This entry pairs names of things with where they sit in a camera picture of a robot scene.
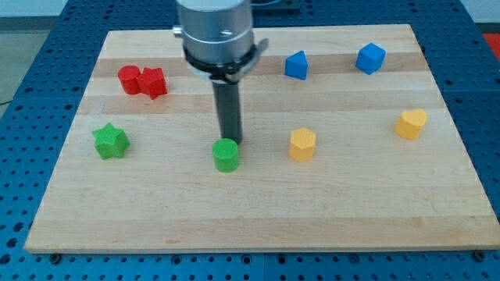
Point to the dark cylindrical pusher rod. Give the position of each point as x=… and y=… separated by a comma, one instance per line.
x=227, y=101

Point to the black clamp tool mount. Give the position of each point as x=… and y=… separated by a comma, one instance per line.
x=227, y=73

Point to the green cylinder block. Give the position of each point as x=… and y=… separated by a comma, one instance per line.
x=225, y=153

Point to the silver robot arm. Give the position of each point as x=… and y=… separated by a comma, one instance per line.
x=219, y=46

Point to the blue triangle block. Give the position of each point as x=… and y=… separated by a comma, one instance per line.
x=296, y=66

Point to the red star block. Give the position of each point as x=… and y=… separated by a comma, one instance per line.
x=152, y=82

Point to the yellow hexagon block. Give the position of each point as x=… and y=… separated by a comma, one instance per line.
x=302, y=145

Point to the red cylinder block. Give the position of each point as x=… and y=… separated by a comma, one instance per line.
x=128, y=78

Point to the green star block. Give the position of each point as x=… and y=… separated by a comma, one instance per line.
x=110, y=141

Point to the wooden board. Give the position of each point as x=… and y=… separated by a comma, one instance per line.
x=365, y=189

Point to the blue cube block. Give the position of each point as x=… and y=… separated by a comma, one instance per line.
x=370, y=58

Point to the yellow heart block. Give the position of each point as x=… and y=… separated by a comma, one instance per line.
x=410, y=124

